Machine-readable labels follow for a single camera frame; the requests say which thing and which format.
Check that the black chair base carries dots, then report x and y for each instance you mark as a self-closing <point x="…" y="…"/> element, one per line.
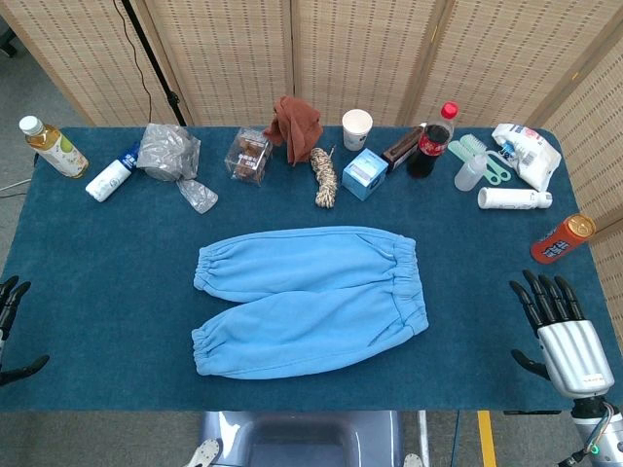
<point x="6" y="47"/>

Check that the silver plastic bag roll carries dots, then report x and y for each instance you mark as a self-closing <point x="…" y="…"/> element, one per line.
<point x="165" y="151"/>

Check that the crumpled clear plastic wrap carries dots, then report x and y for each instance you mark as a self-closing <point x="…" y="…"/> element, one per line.
<point x="197" y="194"/>

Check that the white tube with blue cap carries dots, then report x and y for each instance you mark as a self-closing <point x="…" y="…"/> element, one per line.
<point x="107" y="180"/>

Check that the dark brown box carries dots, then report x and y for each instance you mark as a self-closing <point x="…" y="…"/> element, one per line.
<point x="399" y="148"/>

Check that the dark blue table cloth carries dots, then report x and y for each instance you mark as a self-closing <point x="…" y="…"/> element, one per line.
<point x="121" y="292"/>

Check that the clear squeeze bottle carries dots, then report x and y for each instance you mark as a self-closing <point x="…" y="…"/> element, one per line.
<point x="467" y="175"/>

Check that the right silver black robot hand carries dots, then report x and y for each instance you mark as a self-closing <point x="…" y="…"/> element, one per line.
<point x="574" y="350"/>

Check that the cola bottle with red cap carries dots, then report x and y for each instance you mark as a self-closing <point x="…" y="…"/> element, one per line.
<point x="428" y="151"/>

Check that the orange drink can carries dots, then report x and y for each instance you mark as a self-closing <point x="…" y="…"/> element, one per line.
<point x="560" y="240"/>

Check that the light blue cardboard box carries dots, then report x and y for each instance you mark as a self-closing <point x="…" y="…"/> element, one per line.
<point x="362" y="175"/>

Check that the light green brush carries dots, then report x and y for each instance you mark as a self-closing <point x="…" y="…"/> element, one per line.
<point x="469" y="143"/>

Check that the blue-grey robot torso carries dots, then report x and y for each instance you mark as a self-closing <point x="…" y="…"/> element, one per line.
<point x="302" y="438"/>

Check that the white perforated plate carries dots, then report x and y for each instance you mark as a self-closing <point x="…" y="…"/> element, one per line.
<point x="204" y="452"/>
<point x="412" y="461"/>

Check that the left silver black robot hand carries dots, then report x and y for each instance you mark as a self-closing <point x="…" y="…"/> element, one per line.
<point x="10" y="297"/>

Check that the brown towel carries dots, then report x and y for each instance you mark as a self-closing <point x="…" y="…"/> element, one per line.
<point x="297" y="126"/>

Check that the white tube with grey cap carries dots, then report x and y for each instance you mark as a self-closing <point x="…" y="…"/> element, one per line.
<point x="511" y="198"/>

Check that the clear box with brown blocks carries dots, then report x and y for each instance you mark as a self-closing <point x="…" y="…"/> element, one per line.
<point x="248" y="158"/>

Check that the black tripod stand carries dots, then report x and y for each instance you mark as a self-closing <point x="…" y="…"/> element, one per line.
<point x="156" y="68"/>

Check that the light blue fleece pants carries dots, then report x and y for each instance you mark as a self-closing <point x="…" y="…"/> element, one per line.
<point x="311" y="292"/>

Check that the green tea bottle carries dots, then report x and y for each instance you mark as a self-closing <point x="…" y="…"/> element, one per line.
<point x="58" y="151"/>

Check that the white paper cup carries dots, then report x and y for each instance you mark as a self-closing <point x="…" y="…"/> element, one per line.
<point x="356" y="129"/>

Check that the white plastic bag of items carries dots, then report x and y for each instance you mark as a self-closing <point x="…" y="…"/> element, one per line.
<point x="535" y="155"/>

